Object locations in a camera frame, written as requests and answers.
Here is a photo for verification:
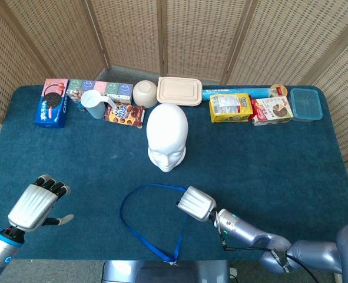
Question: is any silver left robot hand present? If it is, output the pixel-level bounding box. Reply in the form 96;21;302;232
7;174;75;231

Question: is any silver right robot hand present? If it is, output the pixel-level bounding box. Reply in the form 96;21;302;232
176;185;217;222

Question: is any blue lanyard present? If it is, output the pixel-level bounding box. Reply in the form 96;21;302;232
120;183;189;266

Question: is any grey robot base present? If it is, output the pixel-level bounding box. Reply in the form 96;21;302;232
101;259;232;283

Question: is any teal table cloth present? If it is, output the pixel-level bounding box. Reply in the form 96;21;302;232
0;84;348;262

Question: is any white foam mannequin head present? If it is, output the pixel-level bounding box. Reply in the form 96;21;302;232
145;103;189;173

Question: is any blue Oreo cookie box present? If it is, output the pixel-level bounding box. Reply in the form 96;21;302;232
34;78;70;129

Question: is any yellow Lipo biscuit bag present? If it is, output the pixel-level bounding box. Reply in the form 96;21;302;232
208;93;254;124

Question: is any brown chocolate biscuit box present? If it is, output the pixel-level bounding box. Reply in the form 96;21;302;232
104;102;147;129

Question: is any beige lidded lunch box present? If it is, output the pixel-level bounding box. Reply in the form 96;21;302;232
156;76;203;107

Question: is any red white cookie box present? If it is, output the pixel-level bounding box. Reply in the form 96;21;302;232
251;96;294;127

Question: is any pale blue plastic mug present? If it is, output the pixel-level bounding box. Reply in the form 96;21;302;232
79;90;120;120

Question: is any beige bowl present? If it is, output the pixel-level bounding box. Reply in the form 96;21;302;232
132;80;158;108

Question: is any cyan plastic roll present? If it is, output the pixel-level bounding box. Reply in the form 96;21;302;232
202;86;271;103

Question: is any small round snack cup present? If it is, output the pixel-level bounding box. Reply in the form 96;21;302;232
269;83;288;98

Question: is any pastel multicolour carton pack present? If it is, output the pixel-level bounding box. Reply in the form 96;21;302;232
67;78;134;104

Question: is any blue transparent food container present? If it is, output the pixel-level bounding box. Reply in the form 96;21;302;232
290;87;324;123

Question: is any wicker folding screen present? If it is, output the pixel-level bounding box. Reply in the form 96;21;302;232
0;0;348;213

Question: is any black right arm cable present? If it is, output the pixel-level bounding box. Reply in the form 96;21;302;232
219;229;319;283

